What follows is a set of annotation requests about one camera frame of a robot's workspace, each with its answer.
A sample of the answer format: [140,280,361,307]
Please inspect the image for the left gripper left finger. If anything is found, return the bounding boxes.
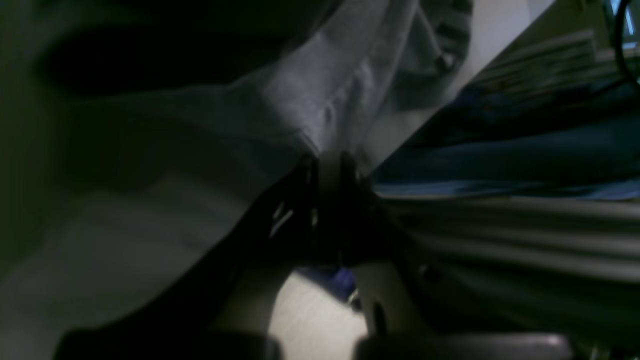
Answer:
[54,156,318,360]

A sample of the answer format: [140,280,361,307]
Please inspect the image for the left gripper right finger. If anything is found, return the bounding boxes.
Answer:
[337,152,576,360]

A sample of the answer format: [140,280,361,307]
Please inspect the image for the grey T-shirt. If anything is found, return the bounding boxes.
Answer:
[1,0,476,360]

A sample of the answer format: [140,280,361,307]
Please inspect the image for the blue plastic bin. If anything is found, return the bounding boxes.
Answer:
[370,82,639,201]

